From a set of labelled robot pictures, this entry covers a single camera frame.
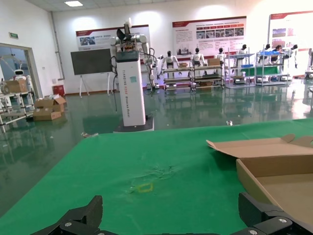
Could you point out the small cardboard box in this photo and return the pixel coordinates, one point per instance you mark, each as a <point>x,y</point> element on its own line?
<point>183,65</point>

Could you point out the grey wall pipe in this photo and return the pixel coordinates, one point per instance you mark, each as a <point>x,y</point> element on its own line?
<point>56,49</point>

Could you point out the grey door frame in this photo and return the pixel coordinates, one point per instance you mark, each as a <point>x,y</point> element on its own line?
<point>30,63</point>

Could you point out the small white round-head robot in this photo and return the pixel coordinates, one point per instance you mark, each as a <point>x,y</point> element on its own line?
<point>19,73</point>

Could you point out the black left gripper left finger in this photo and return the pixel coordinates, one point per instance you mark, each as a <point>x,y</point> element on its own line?
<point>88,215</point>

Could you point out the open cardboard box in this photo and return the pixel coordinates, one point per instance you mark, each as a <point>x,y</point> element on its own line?
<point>281,169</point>

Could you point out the green exit sign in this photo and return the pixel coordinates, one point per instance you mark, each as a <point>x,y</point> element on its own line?
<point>14,35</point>

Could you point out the ceiling light panel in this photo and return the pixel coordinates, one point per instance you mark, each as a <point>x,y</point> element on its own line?
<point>73,3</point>

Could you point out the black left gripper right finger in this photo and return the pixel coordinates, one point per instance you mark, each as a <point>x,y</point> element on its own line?
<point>256,215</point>

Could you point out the metal shelf rack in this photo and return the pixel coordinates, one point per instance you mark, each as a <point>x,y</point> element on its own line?
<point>207,78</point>
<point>177,79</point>
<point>269,71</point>
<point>240,56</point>

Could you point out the flat closed cardboard box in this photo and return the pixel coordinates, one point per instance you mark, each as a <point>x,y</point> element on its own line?
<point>45,115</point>

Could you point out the white humanoid robot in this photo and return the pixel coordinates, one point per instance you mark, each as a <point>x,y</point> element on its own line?
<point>294,49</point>
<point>267,47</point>
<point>198,58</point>
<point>242,50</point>
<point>220,56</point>
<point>169,60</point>

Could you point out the cardboard box with raised flaps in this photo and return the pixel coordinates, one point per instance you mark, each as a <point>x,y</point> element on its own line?
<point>57,106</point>

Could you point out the white pipe rack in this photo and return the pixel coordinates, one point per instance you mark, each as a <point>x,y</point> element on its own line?
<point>14,114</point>

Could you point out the person in dark top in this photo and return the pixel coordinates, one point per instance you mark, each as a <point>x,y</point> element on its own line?
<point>277,49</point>

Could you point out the green tablecloth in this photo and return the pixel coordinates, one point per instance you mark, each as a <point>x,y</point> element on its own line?
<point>171,151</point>

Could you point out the taped cardboard box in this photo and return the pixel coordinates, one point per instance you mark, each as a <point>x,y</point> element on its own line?
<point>17,86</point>

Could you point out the red cabinet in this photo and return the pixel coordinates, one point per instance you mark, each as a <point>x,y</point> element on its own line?
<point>59,90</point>

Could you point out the metal cloth clip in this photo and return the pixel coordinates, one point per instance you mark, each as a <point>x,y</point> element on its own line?
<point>230,122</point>
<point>89,134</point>

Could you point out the black display screen on stand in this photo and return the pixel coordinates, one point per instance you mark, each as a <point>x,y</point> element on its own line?
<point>90,61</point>

